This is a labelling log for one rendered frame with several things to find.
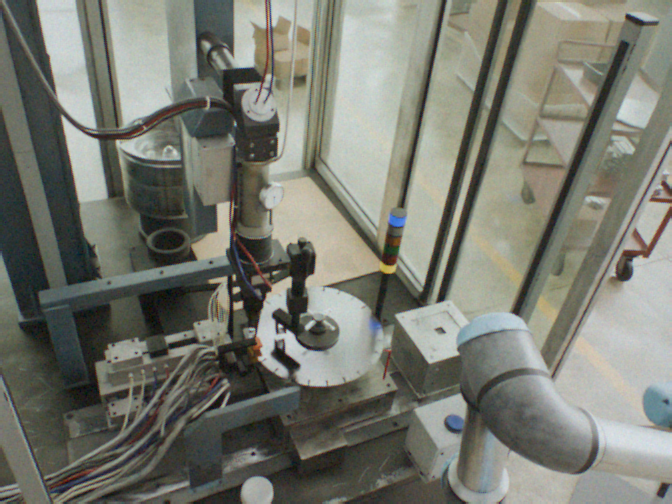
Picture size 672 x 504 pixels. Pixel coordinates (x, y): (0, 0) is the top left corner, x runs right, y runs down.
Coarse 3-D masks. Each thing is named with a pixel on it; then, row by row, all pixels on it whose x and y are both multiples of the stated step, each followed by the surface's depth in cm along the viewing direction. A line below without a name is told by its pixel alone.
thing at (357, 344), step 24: (312, 288) 158; (264, 312) 150; (312, 312) 151; (336, 312) 152; (360, 312) 153; (264, 336) 143; (288, 336) 144; (360, 336) 147; (264, 360) 138; (288, 360) 138; (312, 360) 139; (336, 360) 140; (360, 360) 141; (312, 384) 134; (336, 384) 134
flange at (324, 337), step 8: (304, 320) 147; (328, 320) 148; (312, 328) 144; (320, 328) 144; (328, 328) 146; (336, 328) 146; (304, 336) 143; (312, 336) 143; (320, 336) 144; (328, 336) 144; (336, 336) 144; (304, 344) 142; (312, 344) 142; (320, 344) 142; (328, 344) 142
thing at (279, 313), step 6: (276, 312) 139; (282, 312) 139; (276, 318) 139; (282, 318) 138; (288, 318) 138; (294, 318) 134; (300, 318) 135; (276, 324) 140; (282, 324) 138; (288, 324) 137; (294, 324) 135; (300, 324) 137; (276, 330) 141; (288, 330) 138; (294, 330) 136; (300, 330) 136
